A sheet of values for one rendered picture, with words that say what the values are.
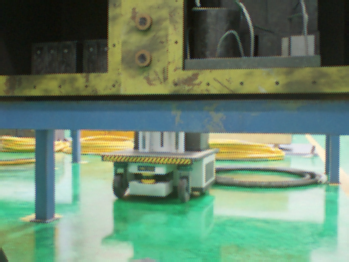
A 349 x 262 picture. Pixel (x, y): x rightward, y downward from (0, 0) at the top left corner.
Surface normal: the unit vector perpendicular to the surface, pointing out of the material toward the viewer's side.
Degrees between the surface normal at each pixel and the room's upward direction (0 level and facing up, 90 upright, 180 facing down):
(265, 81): 90
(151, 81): 90
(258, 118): 90
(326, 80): 90
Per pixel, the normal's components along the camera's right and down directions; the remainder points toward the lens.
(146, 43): -0.30, 0.01
